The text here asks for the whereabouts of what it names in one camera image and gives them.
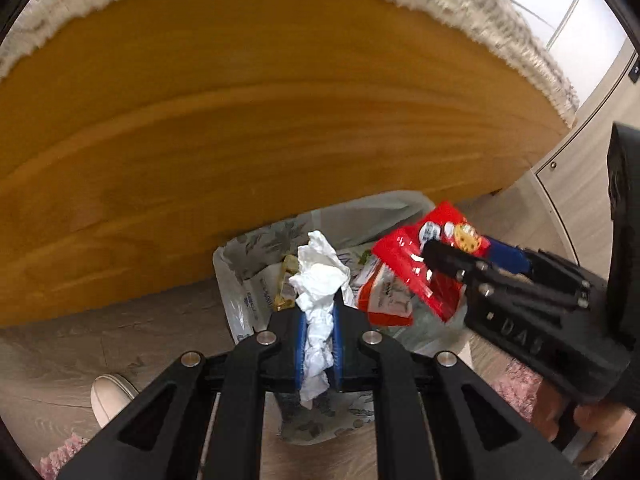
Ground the white slipper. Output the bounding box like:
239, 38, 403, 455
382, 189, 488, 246
90, 374, 142, 428

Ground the light wood door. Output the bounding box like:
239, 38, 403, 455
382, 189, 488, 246
530, 35, 640, 281

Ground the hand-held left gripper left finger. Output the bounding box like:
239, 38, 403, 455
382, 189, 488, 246
57, 309, 307, 480

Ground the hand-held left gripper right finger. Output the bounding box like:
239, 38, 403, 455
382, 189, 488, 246
329, 291, 583, 480

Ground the pink shaggy rug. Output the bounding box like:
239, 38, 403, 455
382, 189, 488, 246
487, 360, 543, 423
37, 434, 93, 480

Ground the leaf print lined trash bin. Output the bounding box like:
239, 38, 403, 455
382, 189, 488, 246
212, 190, 473, 444

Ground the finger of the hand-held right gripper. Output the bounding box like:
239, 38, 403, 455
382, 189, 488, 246
481, 235, 609, 293
422, 238, 590, 312

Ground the white tissue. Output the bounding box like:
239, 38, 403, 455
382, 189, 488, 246
289, 230, 352, 409

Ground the red snack packet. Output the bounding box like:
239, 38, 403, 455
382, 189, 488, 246
371, 201, 491, 323

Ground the wooden bed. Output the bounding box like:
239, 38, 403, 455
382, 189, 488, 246
0, 0, 571, 328

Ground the gold snack packet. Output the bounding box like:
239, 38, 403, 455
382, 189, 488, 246
272, 255, 301, 311

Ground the person's right hand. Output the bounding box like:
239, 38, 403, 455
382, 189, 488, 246
532, 379, 636, 463

